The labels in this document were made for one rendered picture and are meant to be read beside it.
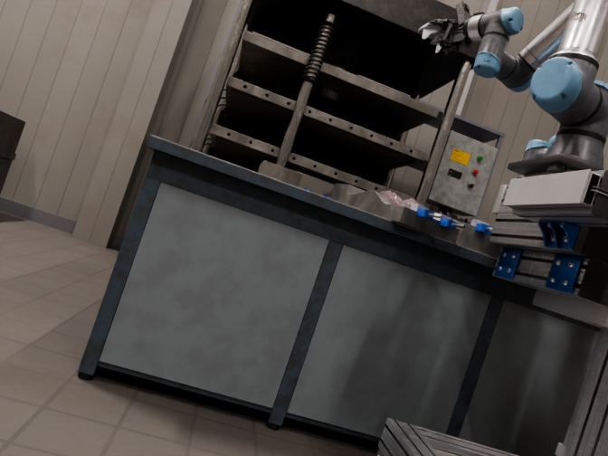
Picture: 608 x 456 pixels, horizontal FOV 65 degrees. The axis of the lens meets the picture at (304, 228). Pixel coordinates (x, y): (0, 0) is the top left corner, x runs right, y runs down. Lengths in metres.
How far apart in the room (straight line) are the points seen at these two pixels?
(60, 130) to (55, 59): 0.64
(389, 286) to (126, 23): 3.97
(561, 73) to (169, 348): 1.36
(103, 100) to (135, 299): 3.47
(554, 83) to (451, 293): 0.82
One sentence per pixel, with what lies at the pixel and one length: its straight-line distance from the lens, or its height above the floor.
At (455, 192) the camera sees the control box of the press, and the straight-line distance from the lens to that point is 2.79.
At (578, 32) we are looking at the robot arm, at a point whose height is 1.33.
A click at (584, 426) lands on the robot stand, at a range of 1.37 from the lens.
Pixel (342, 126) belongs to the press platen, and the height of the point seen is 1.26.
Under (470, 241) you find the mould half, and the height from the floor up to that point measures 0.83.
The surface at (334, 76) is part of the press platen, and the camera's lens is 2.62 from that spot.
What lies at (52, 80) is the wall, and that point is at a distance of 5.10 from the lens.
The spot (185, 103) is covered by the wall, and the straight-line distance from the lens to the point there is 4.82.
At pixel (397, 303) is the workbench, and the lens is 1.74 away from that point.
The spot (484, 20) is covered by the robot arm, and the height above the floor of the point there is 1.43.
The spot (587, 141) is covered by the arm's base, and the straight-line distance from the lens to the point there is 1.42.
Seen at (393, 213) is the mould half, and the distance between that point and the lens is 1.65.
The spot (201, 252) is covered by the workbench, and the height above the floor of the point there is 0.50.
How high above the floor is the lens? 0.65
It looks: 1 degrees up
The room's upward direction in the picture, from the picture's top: 19 degrees clockwise
